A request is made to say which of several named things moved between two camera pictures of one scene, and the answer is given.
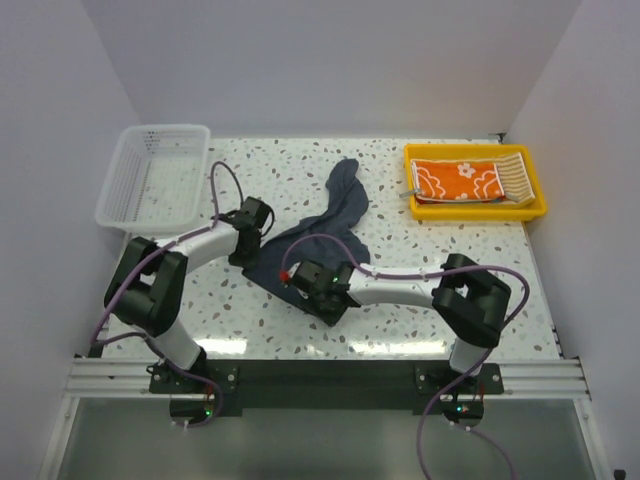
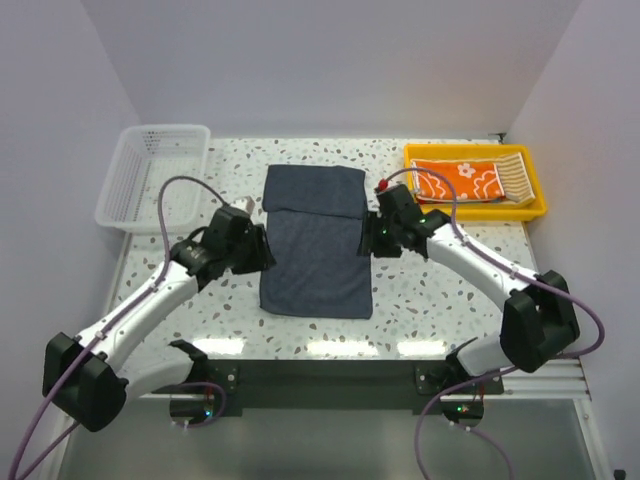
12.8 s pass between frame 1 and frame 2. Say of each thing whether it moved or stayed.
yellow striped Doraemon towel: stayed
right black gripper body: moved
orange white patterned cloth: stayed
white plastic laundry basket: stayed
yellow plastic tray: stayed
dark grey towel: moved
